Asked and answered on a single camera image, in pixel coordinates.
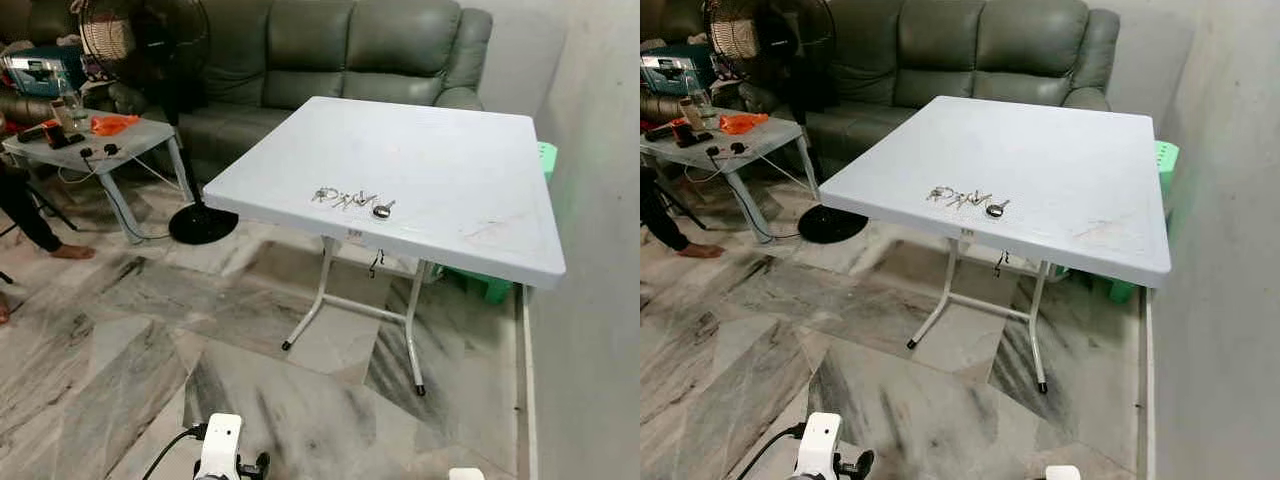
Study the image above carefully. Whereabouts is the silver bunch of keys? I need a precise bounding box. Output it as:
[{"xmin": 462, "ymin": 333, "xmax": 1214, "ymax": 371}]
[
  {"xmin": 310, "ymin": 185, "xmax": 379, "ymax": 213},
  {"xmin": 925, "ymin": 185, "xmax": 993, "ymax": 211}
]

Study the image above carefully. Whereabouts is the green plastic stool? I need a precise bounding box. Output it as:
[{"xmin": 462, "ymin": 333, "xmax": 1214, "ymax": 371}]
[
  {"xmin": 440, "ymin": 140, "xmax": 558, "ymax": 306},
  {"xmin": 1055, "ymin": 140, "xmax": 1179, "ymax": 306}
]

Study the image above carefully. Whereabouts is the person's leg in black trousers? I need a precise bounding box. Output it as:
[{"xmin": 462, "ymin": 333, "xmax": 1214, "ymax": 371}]
[
  {"xmin": 0, "ymin": 165, "xmax": 97, "ymax": 261},
  {"xmin": 640, "ymin": 165, "xmax": 726, "ymax": 260}
]

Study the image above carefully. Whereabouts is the small grey side table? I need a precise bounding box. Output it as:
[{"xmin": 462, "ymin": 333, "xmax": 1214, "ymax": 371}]
[
  {"xmin": 2, "ymin": 115, "xmax": 196, "ymax": 244},
  {"xmin": 640, "ymin": 118, "xmax": 819, "ymax": 244}
]

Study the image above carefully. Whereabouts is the white folding table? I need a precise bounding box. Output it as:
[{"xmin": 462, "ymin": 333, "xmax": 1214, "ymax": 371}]
[
  {"xmin": 202, "ymin": 96, "xmax": 567, "ymax": 397},
  {"xmin": 818, "ymin": 95, "xmax": 1173, "ymax": 394}
]

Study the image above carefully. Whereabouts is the black standing fan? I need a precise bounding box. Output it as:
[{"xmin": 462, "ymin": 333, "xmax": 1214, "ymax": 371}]
[
  {"xmin": 703, "ymin": 0, "xmax": 869, "ymax": 245},
  {"xmin": 78, "ymin": 0, "xmax": 239, "ymax": 246}
]

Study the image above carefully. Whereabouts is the grey-green leather sofa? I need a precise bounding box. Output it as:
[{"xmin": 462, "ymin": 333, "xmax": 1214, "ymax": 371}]
[
  {"xmin": 640, "ymin": 0, "xmax": 1121, "ymax": 183},
  {"xmin": 0, "ymin": 0, "xmax": 493, "ymax": 186}
]

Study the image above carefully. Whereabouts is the teal box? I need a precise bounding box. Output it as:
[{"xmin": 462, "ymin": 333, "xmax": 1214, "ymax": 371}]
[
  {"xmin": 640, "ymin": 55, "xmax": 717, "ymax": 99},
  {"xmin": 3, "ymin": 47, "xmax": 87, "ymax": 99}
]

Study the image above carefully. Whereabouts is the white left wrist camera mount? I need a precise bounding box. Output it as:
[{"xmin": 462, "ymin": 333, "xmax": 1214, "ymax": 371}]
[
  {"xmin": 797, "ymin": 412, "xmax": 843, "ymax": 480},
  {"xmin": 195, "ymin": 413, "xmax": 244, "ymax": 480}
]

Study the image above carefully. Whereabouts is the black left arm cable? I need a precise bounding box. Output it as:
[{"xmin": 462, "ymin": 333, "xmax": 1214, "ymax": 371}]
[
  {"xmin": 745, "ymin": 422, "xmax": 807, "ymax": 480},
  {"xmin": 142, "ymin": 424, "xmax": 207, "ymax": 480}
]

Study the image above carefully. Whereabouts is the white wall conduit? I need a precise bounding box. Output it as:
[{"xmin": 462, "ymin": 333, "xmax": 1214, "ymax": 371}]
[
  {"xmin": 1140, "ymin": 288, "xmax": 1157, "ymax": 480},
  {"xmin": 515, "ymin": 283, "xmax": 541, "ymax": 480}
]

